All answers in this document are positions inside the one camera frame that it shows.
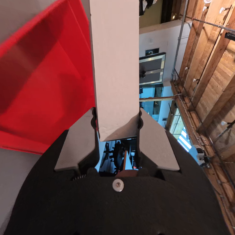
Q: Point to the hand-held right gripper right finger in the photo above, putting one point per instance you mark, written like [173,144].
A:
[156,146]

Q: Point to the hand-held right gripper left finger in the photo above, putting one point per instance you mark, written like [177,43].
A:
[79,145]

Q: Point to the red plastic bin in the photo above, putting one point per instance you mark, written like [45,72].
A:
[45,82]

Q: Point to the white cardboard mailer box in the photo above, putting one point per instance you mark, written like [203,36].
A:
[115,64]

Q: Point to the black office chair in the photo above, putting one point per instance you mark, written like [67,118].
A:
[117,154]

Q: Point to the white boxy device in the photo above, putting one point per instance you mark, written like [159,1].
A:
[199,154]

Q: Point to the wall-mounted screen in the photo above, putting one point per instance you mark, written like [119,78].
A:
[152,68]

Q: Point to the small dark wall sign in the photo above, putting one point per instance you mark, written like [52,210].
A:
[152,51]

